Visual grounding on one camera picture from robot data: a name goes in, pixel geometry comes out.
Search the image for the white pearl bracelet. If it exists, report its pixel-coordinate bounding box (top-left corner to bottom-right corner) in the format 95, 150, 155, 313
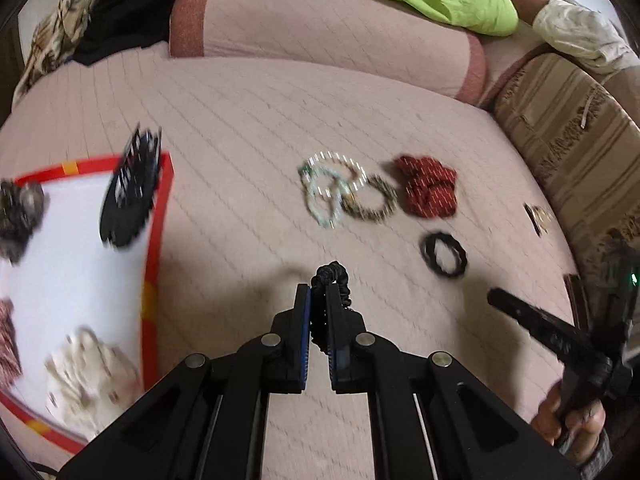
302, 151, 368, 198

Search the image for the white cherry print scrunchie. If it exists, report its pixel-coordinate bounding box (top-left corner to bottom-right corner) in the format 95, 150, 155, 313
45, 329, 146, 441

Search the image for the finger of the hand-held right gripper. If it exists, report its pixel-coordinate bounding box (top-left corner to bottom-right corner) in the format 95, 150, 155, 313
487, 287, 608, 373

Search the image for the black hair claw clip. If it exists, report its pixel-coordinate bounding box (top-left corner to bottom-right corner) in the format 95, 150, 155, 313
99, 124, 163, 248

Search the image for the red dotted scrunchie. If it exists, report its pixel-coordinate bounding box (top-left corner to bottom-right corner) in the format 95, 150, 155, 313
392, 156, 458, 218

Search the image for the beige striped sofa cushion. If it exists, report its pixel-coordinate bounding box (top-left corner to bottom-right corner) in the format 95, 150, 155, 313
492, 52, 640, 311

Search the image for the person's right hand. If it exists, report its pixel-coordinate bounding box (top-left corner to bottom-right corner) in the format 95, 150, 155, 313
532, 385, 608, 463

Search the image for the gold hair clip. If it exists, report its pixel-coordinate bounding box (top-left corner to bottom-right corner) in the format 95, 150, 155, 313
524, 203, 553, 236

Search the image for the black cloth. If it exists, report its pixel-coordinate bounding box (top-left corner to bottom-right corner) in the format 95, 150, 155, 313
75, 0, 201, 66

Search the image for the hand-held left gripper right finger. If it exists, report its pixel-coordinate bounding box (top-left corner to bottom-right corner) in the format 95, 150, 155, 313
325, 285, 583, 480

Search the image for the pink bolster pillow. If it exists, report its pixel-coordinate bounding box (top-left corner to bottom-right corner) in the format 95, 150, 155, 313
169, 0, 487, 106

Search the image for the red-rimmed white tray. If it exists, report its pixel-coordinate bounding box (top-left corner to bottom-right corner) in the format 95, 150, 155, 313
0, 154, 175, 456

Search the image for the pink quilted bedspread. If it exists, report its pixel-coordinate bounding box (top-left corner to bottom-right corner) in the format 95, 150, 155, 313
0, 42, 583, 480

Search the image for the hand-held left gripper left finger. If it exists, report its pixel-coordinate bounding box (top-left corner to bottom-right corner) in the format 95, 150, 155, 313
57, 284, 312, 480

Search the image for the leaf print cloth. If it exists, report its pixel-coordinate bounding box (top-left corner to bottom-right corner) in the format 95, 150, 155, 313
12, 0, 108, 106

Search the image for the pale green bead bracelet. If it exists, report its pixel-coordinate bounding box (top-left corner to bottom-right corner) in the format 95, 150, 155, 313
301, 169, 351, 229

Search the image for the black scrunchie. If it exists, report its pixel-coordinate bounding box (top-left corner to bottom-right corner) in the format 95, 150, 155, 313
311, 261, 353, 356

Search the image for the thick black hair tie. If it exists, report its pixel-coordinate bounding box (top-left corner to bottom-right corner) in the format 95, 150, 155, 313
420, 231, 468, 277

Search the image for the white cloth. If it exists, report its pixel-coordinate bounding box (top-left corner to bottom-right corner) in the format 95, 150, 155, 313
532, 0, 640, 76

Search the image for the olive patterned hair tie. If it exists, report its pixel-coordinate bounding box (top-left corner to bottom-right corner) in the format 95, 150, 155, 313
341, 175, 399, 222

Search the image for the dark grey scrunchie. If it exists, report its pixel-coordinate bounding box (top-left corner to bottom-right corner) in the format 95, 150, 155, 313
0, 179, 48, 263

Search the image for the brown checked scrunchie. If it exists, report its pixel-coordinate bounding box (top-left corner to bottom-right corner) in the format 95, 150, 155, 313
0, 300, 23, 391

